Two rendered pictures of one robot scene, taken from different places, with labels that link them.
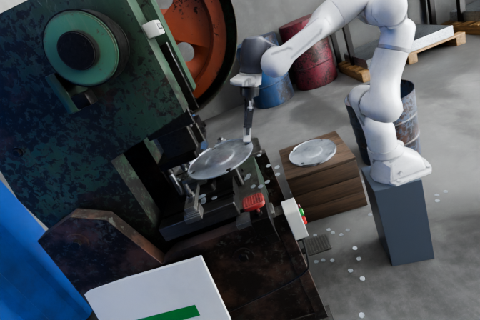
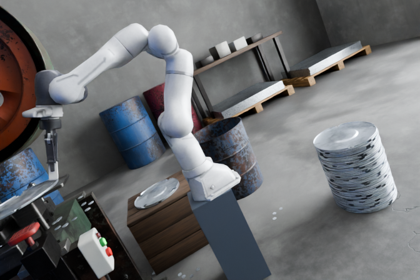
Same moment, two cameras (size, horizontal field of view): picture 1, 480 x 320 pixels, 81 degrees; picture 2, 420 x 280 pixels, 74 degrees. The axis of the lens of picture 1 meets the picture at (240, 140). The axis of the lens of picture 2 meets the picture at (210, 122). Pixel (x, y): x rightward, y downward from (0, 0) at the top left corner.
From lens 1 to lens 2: 0.40 m
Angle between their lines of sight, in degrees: 23
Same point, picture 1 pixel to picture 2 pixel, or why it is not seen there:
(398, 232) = (229, 252)
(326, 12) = (110, 45)
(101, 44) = not seen: outside the picture
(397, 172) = (209, 186)
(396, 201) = (216, 217)
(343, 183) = (188, 218)
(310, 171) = (151, 211)
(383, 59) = (169, 82)
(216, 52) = (28, 96)
